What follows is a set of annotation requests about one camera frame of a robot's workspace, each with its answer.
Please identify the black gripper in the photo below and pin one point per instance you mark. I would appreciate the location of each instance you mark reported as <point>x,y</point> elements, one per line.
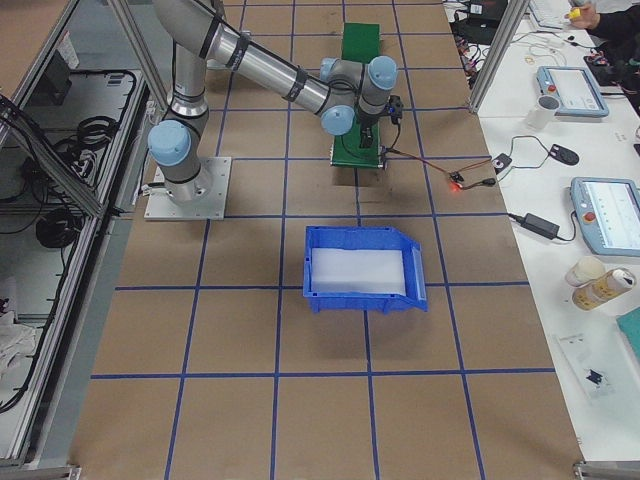
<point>365,126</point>

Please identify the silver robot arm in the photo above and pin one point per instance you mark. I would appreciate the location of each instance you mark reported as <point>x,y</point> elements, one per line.
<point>345,94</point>

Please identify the green conveyor belt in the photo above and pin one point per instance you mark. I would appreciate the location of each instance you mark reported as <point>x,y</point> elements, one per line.
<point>360,43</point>

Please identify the red lit controller board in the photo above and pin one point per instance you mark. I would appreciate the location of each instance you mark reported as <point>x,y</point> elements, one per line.
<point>456,181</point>

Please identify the blue plastic bin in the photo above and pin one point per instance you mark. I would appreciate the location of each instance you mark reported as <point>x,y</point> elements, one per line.
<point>366,237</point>

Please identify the small white black device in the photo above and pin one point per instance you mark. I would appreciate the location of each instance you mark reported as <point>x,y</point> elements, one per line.
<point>501,162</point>

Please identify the white foam sheet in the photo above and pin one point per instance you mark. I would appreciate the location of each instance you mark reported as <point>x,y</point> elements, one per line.
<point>362,270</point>

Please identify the white mug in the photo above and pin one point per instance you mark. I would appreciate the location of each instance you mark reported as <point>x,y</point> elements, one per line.
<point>542,113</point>

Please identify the black power adapter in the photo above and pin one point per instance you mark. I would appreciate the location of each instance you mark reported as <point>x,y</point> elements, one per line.
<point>540,226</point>

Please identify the black computer mouse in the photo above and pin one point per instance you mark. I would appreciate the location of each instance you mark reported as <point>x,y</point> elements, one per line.
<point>564,155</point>

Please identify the upper blue teach pendant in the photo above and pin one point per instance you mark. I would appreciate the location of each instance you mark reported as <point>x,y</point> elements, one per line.
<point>576,90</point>

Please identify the blue teach pendant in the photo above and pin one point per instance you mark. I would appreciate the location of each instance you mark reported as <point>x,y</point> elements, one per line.
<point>576,90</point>
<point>608,214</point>

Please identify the lower blue teach pendant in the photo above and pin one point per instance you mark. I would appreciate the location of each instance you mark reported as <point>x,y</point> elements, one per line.
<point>608,214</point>

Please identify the cream lidded cup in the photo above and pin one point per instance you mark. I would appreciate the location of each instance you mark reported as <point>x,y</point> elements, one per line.
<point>586,269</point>

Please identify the teal notebook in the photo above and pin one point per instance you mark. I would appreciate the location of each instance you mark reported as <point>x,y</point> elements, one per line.
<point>629,326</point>

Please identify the clear plastic parts bag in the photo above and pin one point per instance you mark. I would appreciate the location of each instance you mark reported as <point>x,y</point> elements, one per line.
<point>598,363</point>

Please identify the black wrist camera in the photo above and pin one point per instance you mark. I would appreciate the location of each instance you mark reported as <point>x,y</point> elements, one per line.
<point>395,109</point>

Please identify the aluminium frame post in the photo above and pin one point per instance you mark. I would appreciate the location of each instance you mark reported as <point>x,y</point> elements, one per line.
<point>506,30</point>

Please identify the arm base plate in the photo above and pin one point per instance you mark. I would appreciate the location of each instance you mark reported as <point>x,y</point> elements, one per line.
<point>204,198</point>

